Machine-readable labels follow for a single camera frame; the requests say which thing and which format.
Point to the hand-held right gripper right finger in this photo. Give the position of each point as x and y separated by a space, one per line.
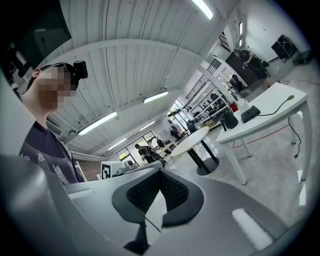
215 207

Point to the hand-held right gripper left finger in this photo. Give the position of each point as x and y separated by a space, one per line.
105 190

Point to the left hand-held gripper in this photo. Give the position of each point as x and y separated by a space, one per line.
110 171

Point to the black gooseneck kettle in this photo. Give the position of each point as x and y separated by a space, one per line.
229 120

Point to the black square kettle base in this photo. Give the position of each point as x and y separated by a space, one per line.
250 114

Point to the ceiling tube light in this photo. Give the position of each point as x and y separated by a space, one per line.
147 125
117 144
156 97
203 8
97 123

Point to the white air vent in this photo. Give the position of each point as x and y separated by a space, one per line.
53 127

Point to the round wooden table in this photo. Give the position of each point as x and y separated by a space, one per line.
190 140

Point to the person's head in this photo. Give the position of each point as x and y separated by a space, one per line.
50 95

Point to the white storage shelf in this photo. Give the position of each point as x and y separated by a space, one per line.
207 107

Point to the black monitor screen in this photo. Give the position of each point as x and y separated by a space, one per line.
47 27

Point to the black head-mounted camera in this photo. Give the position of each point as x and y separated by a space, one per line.
81 70

